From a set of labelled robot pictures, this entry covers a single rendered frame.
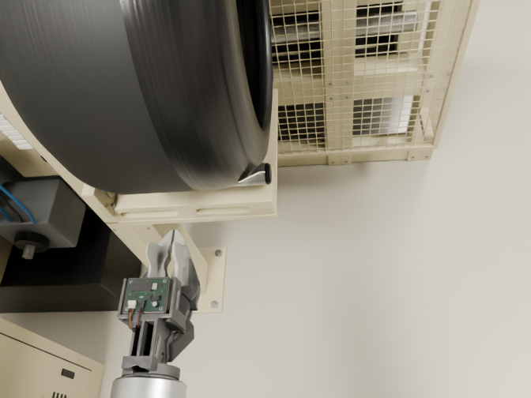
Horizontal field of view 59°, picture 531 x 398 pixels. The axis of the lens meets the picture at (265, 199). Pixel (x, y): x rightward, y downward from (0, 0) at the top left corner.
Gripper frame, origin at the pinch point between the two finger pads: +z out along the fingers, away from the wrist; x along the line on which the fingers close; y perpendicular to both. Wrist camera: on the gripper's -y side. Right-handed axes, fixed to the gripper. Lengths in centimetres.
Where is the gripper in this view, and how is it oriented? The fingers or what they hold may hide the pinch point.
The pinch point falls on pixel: (175, 240)
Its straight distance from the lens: 71.7
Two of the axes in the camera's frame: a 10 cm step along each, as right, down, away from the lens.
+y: -1.4, -5.0, -8.5
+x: -9.9, 0.5, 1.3
